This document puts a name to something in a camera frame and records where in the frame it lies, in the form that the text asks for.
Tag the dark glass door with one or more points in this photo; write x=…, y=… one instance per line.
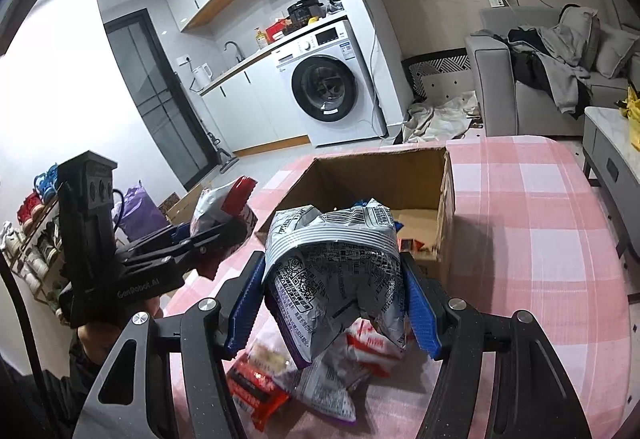
x=150, y=94

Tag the black garment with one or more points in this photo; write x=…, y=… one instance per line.
x=525, y=54

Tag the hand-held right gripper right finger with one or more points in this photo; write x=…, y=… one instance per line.
x=422, y=314

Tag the pink checkered tablecloth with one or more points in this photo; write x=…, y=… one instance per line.
x=525, y=244

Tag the person's left hand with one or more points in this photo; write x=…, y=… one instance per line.
x=97, y=339

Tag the white snack packet red print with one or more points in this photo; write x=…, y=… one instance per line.
x=367, y=344

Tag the silver snack bag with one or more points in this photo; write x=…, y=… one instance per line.
x=330, y=264

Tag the white cloth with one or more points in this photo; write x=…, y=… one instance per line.
x=435, y=119

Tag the small open cardboard box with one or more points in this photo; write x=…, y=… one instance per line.
x=180, y=209

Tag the grey sofa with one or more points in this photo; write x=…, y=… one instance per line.
x=505, y=89

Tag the grey pillow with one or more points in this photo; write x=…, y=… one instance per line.
x=615, y=51

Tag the orange snack packet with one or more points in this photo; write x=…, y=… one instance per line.
x=417, y=224

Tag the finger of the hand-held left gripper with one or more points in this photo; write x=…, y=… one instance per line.
x=177, y=231
x=210, y=239

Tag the white lower cabinet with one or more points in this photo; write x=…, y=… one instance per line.
x=250, y=104

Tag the white kettle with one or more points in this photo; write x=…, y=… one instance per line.
x=201, y=76

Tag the grey garment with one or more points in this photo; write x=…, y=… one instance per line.
x=565, y=64

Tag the yellow bag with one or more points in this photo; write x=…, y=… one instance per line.
x=631, y=116

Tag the white washing machine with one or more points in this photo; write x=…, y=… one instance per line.
x=345, y=89

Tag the floor mop head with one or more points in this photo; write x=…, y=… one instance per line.
x=225, y=159

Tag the brown cardboard box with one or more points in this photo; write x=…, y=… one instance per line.
x=370, y=179

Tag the grey coffee table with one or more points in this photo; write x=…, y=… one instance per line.
x=610, y=159

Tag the purple bag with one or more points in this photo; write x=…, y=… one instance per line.
x=140, y=214

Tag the black white patterned basket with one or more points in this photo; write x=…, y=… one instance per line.
x=440, y=69

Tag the black pressure cooker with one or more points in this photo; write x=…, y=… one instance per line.
x=305, y=11

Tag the red box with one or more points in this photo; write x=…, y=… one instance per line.
x=275, y=34

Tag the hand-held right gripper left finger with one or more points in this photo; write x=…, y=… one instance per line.
x=245, y=304

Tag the shoe rack with shoes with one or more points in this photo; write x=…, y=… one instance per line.
x=35, y=244

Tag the yellow bottle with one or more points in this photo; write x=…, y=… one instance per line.
x=260, y=40

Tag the metal faucet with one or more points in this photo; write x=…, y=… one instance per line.
x=235, y=46

